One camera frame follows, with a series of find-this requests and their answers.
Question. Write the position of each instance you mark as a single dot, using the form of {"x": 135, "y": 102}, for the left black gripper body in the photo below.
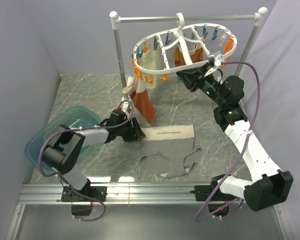
{"x": 127, "y": 130}

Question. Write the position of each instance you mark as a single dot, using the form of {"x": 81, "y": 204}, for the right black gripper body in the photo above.
{"x": 204, "y": 83}

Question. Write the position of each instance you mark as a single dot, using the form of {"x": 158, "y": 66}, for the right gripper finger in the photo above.
{"x": 188, "y": 80}
{"x": 193, "y": 71}

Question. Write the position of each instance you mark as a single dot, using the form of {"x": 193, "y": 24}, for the grey underwear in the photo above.
{"x": 170, "y": 151}

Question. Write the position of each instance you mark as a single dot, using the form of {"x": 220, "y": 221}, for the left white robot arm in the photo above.
{"x": 62, "y": 149}

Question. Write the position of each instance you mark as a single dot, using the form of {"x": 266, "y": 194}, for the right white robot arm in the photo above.
{"x": 269, "y": 184}

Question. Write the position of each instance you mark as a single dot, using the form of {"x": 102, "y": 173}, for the orange clip front left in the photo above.
{"x": 164, "y": 78}

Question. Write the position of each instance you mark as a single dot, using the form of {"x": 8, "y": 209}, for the orange clip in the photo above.
{"x": 225, "y": 60}
{"x": 164, "y": 78}

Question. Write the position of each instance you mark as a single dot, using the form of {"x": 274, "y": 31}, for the white oval clip hanger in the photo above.
{"x": 189, "y": 40}

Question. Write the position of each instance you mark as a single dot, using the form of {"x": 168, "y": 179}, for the orange clip front right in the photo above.
{"x": 225, "y": 60}

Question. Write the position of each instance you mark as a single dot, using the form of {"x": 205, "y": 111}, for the cream underwear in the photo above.
{"x": 151, "y": 60}

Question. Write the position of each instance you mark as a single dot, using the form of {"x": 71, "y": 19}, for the orange underwear on left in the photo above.
{"x": 136, "y": 90}

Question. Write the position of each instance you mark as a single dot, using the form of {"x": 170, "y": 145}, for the teal plastic basin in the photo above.
{"x": 74, "y": 117}

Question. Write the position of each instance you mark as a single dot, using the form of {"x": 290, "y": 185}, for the white metal drying rack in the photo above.
{"x": 117, "y": 20}

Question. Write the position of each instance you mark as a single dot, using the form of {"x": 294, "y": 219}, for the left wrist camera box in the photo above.
{"x": 127, "y": 107}

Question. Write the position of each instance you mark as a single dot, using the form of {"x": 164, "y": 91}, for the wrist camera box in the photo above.
{"x": 127, "y": 107}
{"x": 215, "y": 61}

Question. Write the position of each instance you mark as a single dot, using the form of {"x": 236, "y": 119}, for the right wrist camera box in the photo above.
{"x": 215, "y": 61}

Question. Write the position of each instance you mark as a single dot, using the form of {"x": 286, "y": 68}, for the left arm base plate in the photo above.
{"x": 96, "y": 192}

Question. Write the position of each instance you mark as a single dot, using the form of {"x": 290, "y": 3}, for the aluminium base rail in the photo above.
{"x": 139, "y": 211}

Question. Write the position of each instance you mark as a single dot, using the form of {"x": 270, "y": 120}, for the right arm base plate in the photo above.
{"x": 202, "y": 192}

